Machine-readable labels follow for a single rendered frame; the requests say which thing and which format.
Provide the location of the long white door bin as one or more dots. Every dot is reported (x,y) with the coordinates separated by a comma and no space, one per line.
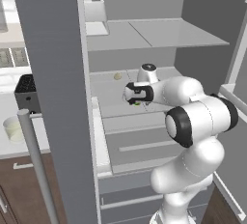
(101,144)

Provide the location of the brown drawer front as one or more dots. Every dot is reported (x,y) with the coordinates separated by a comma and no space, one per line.
(22,186)

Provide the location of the glass of lemonade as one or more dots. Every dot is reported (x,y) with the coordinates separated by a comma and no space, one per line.
(13,130)

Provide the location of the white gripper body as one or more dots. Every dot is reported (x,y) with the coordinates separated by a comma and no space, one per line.
(129,96)

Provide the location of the grey fridge crisper drawer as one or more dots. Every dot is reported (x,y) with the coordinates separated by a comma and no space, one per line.
(138,134)

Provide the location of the dark grey toaster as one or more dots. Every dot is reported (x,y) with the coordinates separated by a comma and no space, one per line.
(27,96)

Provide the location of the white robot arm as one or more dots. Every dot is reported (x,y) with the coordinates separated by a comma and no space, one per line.
(193,118)

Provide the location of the narrow glass fridge shelf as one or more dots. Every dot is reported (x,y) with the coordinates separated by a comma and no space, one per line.
(106,92)

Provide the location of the grey freezer drawer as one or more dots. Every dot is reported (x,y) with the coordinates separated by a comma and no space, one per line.
(125,189)

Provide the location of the grey wall outlet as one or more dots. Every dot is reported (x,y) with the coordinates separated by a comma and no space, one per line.
(5,58)
(20,56)

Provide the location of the wide glass fridge shelf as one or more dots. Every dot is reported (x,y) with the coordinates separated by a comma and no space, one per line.
(160,34)

